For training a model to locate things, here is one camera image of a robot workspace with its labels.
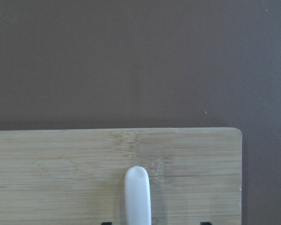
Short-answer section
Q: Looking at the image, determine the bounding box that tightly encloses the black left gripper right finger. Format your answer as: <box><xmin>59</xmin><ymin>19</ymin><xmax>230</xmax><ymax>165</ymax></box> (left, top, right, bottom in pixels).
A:
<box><xmin>200</xmin><ymin>221</ymin><xmax>212</xmax><ymax>225</ymax></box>

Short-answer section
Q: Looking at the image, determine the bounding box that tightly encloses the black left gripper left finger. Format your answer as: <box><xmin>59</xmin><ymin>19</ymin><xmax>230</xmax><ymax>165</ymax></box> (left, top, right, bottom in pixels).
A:
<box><xmin>101</xmin><ymin>222</ymin><xmax>112</xmax><ymax>225</ymax></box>

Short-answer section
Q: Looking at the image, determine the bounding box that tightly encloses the white plastic spoon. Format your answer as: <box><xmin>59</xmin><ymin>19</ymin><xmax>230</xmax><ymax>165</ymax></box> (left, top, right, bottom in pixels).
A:
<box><xmin>124</xmin><ymin>166</ymin><xmax>152</xmax><ymax>225</ymax></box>

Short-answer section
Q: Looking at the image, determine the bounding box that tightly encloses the bamboo cutting board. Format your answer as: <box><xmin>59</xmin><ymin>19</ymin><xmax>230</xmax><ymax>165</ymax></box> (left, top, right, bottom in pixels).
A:
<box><xmin>0</xmin><ymin>127</ymin><xmax>242</xmax><ymax>225</ymax></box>

